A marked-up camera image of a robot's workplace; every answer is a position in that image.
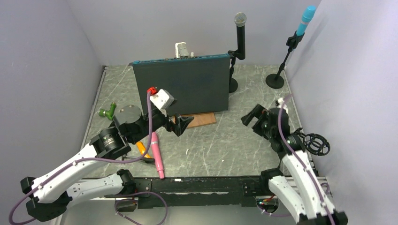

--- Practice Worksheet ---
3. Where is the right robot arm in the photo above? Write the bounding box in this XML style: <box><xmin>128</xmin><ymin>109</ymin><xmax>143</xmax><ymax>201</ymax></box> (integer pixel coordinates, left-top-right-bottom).
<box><xmin>241</xmin><ymin>104</ymin><xmax>348</xmax><ymax>225</ymax></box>

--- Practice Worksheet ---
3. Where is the green plastic fitting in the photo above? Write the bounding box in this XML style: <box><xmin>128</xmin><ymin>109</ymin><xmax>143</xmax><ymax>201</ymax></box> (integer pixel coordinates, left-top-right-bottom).
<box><xmin>98</xmin><ymin>102</ymin><xmax>117</xmax><ymax>121</ymax></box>

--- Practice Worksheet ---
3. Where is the pink microphone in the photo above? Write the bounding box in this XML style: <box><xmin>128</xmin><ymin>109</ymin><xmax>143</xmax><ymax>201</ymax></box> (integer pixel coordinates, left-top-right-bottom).
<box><xmin>151</xmin><ymin>132</ymin><xmax>165</xmax><ymax>179</ymax></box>

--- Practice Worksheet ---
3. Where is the black tripod shock mount stand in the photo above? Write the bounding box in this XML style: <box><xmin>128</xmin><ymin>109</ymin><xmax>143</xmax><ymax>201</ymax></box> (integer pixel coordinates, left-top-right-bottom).
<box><xmin>293</xmin><ymin>127</ymin><xmax>330</xmax><ymax>156</ymax></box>

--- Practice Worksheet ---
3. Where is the wooden base plate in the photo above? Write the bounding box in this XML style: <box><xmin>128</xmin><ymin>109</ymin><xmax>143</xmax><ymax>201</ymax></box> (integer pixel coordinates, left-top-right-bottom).
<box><xmin>182</xmin><ymin>112</ymin><xmax>216</xmax><ymax>129</ymax></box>

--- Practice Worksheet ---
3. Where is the dark teal panel board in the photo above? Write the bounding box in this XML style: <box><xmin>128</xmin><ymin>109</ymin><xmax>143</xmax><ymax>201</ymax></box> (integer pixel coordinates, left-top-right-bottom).
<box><xmin>129</xmin><ymin>53</ymin><xmax>230</xmax><ymax>115</ymax></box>

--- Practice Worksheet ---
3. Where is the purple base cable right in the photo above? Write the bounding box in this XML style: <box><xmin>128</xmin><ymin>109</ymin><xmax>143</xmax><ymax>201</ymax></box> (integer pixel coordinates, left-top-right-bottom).
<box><xmin>256</xmin><ymin>183</ymin><xmax>331</xmax><ymax>218</ymax></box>

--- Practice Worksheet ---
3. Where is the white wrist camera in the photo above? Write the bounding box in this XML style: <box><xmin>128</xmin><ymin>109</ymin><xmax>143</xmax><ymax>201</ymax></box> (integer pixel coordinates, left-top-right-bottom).
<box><xmin>276</xmin><ymin>97</ymin><xmax>288</xmax><ymax>111</ymax></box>
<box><xmin>147</xmin><ymin>87</ymin><xmax>174</xmax><ymax>110</ymax></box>

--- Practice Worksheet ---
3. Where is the blue microphone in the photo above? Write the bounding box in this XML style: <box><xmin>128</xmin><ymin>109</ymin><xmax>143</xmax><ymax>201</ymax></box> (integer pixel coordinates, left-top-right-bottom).
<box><xmin>295</xmin><ymin>5</ymin><xmax>316</xmax><ymax>36</ymax></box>

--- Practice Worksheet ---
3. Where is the black round base mic stand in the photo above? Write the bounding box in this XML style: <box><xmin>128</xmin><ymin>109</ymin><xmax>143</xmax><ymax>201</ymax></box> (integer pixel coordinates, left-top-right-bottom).
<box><xmin>228</xmin><ymin>49</ymin><xmax>245</xmax><ymax>93</ymax></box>

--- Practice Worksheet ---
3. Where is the black stand with blue mic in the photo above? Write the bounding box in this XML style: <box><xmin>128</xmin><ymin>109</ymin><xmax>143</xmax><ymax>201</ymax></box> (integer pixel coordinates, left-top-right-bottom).
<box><xmin>265</xmin><ymin>30</ymin><xmax>305</xmax><ymax>89</ymax></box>

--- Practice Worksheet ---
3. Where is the black front mounting rail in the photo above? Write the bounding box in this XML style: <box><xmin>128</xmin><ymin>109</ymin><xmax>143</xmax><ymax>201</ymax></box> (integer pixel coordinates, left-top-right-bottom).
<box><xmin>135</xmin><ymin>176</ymin><xmax>278</xmax><ymax>210</ymax></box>

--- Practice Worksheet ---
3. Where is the black handheld microphone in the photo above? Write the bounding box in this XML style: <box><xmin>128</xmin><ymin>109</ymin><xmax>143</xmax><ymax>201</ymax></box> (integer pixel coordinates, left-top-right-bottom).
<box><xmin>234</xmin><ymin>12</ymin><xmax>247</xmax><ymax>60</ymax></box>

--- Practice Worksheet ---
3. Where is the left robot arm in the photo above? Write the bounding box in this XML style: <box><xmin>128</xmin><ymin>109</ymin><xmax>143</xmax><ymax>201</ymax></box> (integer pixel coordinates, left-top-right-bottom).
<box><xmin>21</xmin><ymin>94</ymin><xmax>193</xmax><ymax>222</ymax></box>

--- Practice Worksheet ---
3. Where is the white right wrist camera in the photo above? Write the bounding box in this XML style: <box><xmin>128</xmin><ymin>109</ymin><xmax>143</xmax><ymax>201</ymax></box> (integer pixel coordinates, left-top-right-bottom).
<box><xmin>276</xmin><ymin>97</ymin><xmax>288</xmax><ymax>111</ymax></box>

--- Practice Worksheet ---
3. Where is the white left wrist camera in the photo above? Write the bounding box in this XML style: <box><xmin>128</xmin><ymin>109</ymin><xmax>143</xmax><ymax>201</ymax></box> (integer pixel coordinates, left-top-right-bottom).
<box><xmin>147</xmin><ymin>87</ymin><xmax>174</xmax><ymax>110</ymax></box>

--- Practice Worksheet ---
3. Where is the white grey device behind board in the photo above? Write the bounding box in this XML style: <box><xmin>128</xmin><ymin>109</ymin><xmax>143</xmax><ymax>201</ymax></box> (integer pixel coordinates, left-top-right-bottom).
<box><xmin>175</xmin><ymin>42</ymin><xmax>194</xmax><ymax>58</ymax></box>

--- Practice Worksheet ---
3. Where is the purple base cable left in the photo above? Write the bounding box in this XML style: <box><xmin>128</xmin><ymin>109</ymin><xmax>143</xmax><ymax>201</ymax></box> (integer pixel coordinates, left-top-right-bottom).
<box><xmin>114</xmin><ymin>191</ymin><xmax>169</xmax><ymax>225</ymax></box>

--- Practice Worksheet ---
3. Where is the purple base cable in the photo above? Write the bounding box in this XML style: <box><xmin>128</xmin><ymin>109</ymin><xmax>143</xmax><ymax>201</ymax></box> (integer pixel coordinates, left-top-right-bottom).
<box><xmin>256</xmin><ymin>183</ymin><xmax>331</xmax><ymax>218</ymax></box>
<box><xmin>114</xmin><ymin>191</ymin><xmax>169</xmax><ymax>225</ymax></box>

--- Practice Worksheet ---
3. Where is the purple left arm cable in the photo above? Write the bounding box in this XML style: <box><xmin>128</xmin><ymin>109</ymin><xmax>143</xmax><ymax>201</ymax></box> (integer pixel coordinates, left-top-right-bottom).
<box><xmin>8</xmin><ymin>91</ymin><xmax>154</xmax><ymax>225</ymax></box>

